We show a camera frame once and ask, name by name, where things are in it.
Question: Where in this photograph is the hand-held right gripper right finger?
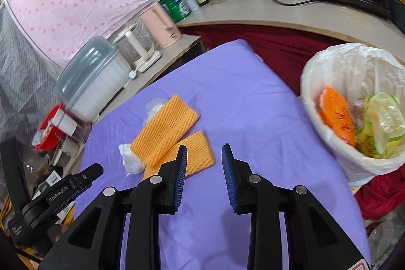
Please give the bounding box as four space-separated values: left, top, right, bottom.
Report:
221 143 371 270

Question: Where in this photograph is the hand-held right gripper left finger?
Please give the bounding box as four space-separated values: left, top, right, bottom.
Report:
44 144 188 270

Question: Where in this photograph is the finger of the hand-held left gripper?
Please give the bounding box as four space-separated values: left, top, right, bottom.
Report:
72 163 104 191

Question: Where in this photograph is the orange foam net sleeve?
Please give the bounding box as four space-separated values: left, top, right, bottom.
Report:
142 130 216 180
130 94 201 168

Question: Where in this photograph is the orange plastic bag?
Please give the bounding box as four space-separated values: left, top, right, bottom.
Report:
318 86 356 148

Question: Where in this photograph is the white bin with plastic liner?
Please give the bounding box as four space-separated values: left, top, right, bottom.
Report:
300 42 405 186

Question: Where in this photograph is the green plastic packet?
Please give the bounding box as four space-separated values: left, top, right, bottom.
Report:
354 92 405 160

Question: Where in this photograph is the person's left hand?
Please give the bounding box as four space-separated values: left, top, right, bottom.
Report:
51 221 70 242

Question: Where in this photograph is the green and white box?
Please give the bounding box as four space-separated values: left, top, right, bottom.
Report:
32 172 64 199

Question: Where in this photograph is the white crumpled tissue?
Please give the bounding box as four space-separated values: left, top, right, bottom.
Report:
118 143 147 176

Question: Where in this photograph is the red plastic basin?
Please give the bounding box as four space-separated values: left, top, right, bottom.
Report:
33 104 67 150

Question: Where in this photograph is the purple tablecloth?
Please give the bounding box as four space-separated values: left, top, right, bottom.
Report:
73 38 371 270

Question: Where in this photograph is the clear plastic wrap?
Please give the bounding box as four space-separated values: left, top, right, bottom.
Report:
145 97 168 120

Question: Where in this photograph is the white dish box blue lid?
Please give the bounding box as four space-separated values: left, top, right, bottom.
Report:
56 36 132 122

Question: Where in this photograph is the grey striped cloth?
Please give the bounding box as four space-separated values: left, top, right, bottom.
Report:
0 1 73 150

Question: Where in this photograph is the white glass kettle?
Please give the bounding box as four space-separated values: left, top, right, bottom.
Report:
113 26 163 73

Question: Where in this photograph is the maroon cloth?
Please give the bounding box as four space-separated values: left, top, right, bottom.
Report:
180 24 352 96

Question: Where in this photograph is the dark red cloth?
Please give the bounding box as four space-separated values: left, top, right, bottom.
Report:
356 173 405 220

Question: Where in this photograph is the pink electric kettle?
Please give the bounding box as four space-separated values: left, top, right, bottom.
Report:
137 2 182 50

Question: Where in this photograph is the clear plastic bag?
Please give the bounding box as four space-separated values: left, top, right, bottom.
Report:
367 210 405 267

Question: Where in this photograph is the green tin can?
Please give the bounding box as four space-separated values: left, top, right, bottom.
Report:
158 0 192 23

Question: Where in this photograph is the black induction cooker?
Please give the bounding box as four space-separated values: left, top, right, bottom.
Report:
316 0 393 19

